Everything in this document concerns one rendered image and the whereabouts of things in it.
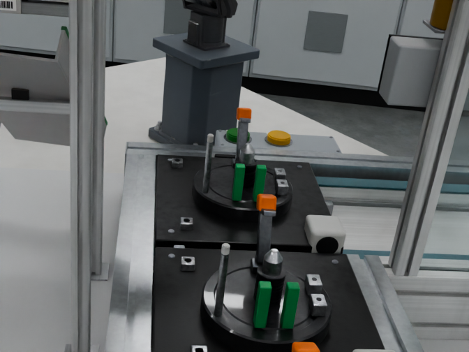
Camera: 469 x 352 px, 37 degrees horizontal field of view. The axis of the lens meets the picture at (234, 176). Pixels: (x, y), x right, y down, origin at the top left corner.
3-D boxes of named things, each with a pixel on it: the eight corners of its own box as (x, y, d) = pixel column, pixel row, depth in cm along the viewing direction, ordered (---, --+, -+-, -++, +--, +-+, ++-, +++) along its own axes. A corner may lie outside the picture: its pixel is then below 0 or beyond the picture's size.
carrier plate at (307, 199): (156, 165, 107) (157, 153, 106) (308, 173, 110) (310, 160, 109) (154, 253, 86) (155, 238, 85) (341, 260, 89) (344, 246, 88)
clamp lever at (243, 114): (233, 159, 101) (236, 107, 100) (246, 160, 101) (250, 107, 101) (236, 161, 98) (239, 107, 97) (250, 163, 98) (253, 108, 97)
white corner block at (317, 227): (301, 239, 92) (305, 213, 91) (333, 240, 93) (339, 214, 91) (307, 259, 88) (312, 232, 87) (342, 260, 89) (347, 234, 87)
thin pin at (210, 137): (202, 190, 93) (207, 133, 89) (208, 191, 93) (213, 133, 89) (202, 193, 93) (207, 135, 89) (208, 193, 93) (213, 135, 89)
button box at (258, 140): (212, 160, 122) (216, 128, 119) (328, 165, 125) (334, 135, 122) (215, 178, 116) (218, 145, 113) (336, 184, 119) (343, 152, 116)
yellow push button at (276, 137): (264, 139, 119) (266, 128, 119) (287, 140, 120) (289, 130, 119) (267, 149, 116) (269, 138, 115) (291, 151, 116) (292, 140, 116)
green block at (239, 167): (231, 196, 93) (235, 163, 90) (240, 196, 93) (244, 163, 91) (232, 200, 92) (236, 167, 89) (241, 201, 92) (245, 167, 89)
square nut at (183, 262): (180, 262, 81) (181, 255, 81) (193, 263, 81) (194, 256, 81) (180, 271, 80) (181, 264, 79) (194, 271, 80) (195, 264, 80)
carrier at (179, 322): (153, 260, 85) (159, 169, 79) (344, 266, 88) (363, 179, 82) (150, 411, 64) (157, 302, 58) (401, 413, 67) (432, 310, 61)
